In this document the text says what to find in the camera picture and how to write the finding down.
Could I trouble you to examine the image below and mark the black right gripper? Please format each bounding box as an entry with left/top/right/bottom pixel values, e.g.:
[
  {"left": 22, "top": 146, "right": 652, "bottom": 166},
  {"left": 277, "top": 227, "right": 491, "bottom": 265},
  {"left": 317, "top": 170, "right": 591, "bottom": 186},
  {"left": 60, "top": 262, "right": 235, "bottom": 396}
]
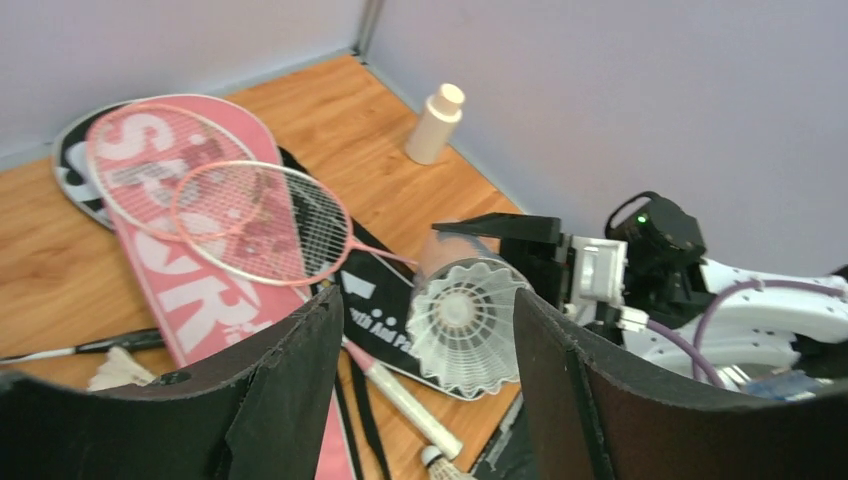
[{"left": 431, "top": 212, "right": 575, "bottom": 310}]

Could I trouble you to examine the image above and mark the cream bottle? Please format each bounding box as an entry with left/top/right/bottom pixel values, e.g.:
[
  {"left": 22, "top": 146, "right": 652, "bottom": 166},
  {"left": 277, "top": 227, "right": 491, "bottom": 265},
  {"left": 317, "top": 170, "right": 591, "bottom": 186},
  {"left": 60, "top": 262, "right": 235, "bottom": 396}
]
[{"left": 405, "top": 83, "right": 466, "bottom": 165}]

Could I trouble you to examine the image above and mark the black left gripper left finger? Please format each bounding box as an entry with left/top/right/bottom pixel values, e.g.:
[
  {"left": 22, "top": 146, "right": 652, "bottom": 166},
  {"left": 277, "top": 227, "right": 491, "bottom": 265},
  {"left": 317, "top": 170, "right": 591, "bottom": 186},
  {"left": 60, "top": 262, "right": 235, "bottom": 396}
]
[{"left": 1, "top": 287, "right": 344, "bottom": 479}]

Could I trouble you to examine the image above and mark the shuttlecock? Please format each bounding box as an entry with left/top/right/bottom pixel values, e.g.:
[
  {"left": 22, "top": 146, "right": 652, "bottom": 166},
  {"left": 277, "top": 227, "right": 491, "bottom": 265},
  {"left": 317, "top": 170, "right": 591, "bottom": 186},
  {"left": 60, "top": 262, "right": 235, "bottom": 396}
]
[
  {"left": 87, "top": 347, "right": 157, "bottom": 391},
  {"left": 406, "top": 257, "right": 532, "bottom": 400},
  {"left": 420, "top": 445, "right": 476, "bottom": 480}
]

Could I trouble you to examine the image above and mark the pink racket cover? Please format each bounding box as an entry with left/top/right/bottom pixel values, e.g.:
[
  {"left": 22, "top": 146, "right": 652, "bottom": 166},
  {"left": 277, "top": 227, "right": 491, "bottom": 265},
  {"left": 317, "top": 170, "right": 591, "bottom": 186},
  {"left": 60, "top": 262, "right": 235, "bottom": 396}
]
[{"left": 86, "top": 93, "right": 352, "bottom": 480}]

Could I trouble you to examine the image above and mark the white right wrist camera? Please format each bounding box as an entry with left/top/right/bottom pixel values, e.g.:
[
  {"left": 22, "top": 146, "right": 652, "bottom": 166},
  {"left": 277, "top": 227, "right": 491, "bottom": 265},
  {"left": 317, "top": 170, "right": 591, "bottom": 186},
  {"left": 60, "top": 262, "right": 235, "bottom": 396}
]
[{"left": 565, "top": 236, "right": 649, "bottom": 332}]

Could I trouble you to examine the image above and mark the white shuttlecock tube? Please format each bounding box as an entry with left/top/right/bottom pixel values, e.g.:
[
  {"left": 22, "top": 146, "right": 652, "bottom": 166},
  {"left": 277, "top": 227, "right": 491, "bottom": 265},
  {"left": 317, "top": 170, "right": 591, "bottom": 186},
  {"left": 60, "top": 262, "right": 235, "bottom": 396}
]
[{"left": 413, "top": 230, "right": 500, "bottom": 286}]

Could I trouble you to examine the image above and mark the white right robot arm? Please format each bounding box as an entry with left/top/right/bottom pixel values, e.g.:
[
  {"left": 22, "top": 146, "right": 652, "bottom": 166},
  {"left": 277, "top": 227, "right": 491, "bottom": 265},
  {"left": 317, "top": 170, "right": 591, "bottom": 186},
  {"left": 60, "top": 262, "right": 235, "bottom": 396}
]
[{"left": 435, "top": 191, "right": 847, "bottom": 381}]

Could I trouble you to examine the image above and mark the pink racket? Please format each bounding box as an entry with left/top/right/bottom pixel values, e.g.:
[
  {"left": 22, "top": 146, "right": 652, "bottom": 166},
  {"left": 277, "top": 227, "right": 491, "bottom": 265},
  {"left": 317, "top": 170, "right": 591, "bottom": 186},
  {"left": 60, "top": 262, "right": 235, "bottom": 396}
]
[
  {"left": 86, "top": 101, "right": 256, "bottom": 240},
  {"left": 170, "top": 160, "right": 465, "bottom": 462}
]

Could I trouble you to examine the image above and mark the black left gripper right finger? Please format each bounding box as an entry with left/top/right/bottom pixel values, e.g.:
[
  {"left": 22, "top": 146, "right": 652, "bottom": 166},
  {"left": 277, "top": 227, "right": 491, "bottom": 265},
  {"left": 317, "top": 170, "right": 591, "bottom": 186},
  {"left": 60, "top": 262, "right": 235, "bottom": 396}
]
[{"left": 513, "top": 290, "right": 847, "bottom": 479}]

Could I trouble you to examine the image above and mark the pink racket upper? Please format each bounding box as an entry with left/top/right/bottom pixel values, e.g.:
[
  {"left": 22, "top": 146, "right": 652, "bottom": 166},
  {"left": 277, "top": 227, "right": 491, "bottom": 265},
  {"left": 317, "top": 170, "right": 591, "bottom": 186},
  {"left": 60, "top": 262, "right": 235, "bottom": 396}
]
[{"left": 86, "top": 101, "right": 256, "bottom": 240}]

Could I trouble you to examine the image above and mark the pink racket lower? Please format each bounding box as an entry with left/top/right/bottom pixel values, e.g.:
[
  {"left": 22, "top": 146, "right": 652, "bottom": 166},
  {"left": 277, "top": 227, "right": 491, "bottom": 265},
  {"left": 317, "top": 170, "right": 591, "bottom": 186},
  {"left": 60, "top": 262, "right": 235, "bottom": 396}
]
[{"left": 170, "top": 160, "right": 465, "bottom": 462}]

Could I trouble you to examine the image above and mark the black silver racket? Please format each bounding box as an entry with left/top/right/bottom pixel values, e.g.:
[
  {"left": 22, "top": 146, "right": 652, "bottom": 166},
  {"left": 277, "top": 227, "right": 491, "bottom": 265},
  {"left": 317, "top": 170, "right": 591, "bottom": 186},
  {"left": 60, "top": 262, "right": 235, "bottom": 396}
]
[{"left": 1, "top": 328, "right": 165, "bottom": 365}]

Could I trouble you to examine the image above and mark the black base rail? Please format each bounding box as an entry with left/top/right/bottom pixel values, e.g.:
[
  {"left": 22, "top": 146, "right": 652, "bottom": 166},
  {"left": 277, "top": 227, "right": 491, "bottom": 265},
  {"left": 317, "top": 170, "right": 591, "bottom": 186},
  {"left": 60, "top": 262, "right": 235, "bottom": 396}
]
[{"left": 470, "top": 393, "right": 540, "bottom": 480}]

